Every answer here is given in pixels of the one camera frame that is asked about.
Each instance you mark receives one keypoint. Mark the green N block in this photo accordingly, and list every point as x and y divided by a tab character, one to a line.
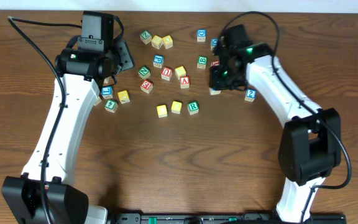
144	72

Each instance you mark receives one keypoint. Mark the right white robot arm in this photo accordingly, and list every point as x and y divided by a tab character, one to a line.
310	146

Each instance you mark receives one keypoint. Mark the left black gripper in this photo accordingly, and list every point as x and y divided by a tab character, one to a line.
125	56

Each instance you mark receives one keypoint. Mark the green Z block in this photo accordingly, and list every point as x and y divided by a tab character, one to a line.
146	37

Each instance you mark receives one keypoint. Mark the blue 2 block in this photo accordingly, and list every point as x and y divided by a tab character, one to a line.
250	95

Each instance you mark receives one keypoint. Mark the green 4 block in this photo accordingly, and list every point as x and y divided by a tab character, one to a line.
111	106

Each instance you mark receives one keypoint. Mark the blue d block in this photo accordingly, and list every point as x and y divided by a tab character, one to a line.
214	44
201	35

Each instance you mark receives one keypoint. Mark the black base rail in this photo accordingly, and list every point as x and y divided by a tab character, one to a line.
214	218

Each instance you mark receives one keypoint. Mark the red u block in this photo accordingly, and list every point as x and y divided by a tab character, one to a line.
166	73
215	63

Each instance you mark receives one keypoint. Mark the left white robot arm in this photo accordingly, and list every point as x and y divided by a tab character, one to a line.
45	192

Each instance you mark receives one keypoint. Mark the yellow block top right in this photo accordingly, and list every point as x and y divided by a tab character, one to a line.
167	41

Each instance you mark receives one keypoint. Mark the green R block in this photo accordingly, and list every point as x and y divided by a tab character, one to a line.
193	107

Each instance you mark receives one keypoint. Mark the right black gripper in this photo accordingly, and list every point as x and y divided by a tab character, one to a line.
217	78

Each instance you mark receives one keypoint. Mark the yellow O block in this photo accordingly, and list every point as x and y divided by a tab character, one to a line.
176	107

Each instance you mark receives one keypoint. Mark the yellow block by A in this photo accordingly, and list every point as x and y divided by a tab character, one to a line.
180	71

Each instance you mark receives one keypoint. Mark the yellow C block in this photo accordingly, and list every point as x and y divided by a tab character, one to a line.
162	111

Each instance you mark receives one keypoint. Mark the blue l block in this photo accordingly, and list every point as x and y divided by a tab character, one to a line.
107	92
214	92

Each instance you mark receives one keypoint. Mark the blue D block top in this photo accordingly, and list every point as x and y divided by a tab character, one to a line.
201	35

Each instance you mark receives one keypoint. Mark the yellow K block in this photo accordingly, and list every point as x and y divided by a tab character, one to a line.
123	96

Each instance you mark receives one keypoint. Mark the red U block left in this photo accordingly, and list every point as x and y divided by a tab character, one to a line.
166	73

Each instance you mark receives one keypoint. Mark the red E block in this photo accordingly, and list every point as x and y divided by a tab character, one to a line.
146	86

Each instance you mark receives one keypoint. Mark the yellow block top left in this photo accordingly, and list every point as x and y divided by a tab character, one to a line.
157	42

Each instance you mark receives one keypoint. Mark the blue P block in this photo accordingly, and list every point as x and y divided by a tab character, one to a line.
158	61

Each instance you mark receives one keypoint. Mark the green B block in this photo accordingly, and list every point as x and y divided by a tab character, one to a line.
202	62

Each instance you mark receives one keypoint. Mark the red A block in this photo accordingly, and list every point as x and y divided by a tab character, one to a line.
184	82

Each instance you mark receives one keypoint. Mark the red U block right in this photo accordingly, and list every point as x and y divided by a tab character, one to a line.
215	63

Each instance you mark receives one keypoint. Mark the yellow G block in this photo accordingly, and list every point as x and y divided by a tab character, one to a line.
98	101

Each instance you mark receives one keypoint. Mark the green V block left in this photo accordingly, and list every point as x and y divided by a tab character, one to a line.
106	80

